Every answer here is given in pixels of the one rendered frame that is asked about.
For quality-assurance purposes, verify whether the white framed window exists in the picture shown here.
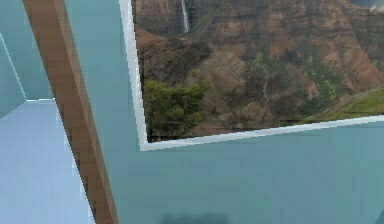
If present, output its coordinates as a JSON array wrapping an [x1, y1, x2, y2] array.
[[118, 0, 384, 152]]

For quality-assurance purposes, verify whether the brown wooden door frame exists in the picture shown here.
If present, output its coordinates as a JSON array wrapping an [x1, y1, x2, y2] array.
[[21, 0, 120, 224]]

